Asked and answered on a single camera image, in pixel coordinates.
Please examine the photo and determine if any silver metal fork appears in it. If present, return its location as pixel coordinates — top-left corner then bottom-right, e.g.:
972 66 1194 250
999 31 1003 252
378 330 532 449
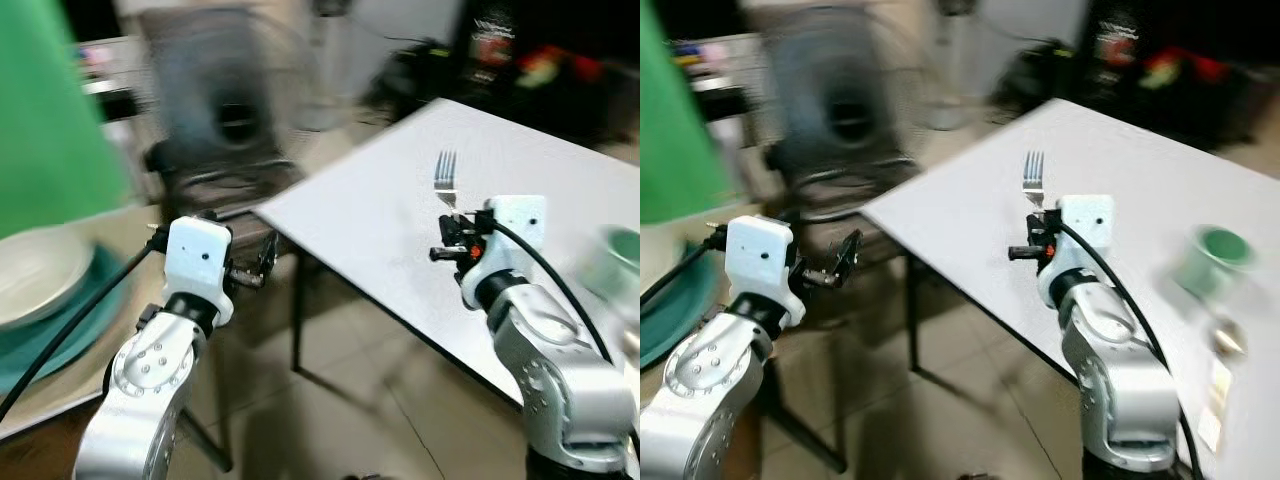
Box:
1021 150 1047 211
433 150 460 213

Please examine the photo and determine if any black box with red print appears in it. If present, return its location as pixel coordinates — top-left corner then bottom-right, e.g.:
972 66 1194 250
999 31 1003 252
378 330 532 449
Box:
1088 0 1145 79
464 0 523 79

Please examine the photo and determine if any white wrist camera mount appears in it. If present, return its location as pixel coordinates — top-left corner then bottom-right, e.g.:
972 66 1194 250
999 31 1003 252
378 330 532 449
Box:
464 194 549 311
1036 194 1117 307
724 215 797 331
162 215 237 327

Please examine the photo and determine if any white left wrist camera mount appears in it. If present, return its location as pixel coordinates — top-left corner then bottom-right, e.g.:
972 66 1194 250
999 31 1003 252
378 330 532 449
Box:
724 215 797 331
162 215 237 327

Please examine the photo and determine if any green cloth screen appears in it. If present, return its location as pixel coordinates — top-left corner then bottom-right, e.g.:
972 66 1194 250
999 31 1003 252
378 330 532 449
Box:
640 0 739 227
0 0 133 241

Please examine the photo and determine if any teal round plate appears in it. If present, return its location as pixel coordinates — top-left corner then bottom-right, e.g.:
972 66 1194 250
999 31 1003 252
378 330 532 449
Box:
0 244 137 397
640 254 723 369

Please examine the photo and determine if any dark grey chair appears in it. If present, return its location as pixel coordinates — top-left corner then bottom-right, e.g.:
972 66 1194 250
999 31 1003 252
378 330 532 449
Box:
762 8 925 215
138 8 305 225

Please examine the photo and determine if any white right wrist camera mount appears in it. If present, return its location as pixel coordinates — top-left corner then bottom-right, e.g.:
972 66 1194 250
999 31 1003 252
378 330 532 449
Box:
464 194 549 311
1036 194 1117 307

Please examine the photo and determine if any red and green toy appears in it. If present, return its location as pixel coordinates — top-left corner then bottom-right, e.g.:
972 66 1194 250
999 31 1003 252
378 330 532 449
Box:
514 44 605 93
1140 44 1229 93

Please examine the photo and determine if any black table leg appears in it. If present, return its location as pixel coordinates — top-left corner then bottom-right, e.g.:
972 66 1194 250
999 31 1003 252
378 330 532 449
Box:
904 254 921 377
289 250 305 375

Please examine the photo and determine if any black bag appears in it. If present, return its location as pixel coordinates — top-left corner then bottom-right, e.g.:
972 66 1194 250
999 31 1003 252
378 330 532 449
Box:
364 40 467 119
988 40 1087 117

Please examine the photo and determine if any white round plate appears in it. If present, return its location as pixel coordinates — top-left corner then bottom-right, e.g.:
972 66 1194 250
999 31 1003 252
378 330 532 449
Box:
0 224 97 333

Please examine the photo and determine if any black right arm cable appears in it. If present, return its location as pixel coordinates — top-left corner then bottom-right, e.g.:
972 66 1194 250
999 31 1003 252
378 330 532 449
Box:
1058 218 1205 480
488 218 617 367

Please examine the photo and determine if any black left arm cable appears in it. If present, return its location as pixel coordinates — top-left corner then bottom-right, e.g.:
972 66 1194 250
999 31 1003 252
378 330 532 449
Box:
640 234 731 309
0 234 169 423

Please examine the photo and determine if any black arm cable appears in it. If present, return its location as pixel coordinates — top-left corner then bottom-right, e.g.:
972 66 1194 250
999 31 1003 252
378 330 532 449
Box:
640 234 731 309
0 234 169 423
1058 218 1205 480
488 218 617 367

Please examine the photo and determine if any green mug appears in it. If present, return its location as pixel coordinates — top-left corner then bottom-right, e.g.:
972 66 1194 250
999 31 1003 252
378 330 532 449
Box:
1168 225 1257 303
584 227 641 305

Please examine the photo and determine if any white shelf with colourful items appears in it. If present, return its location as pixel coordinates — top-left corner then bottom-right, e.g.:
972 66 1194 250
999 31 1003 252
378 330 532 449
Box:
74 38 153 127
668 34 763 123

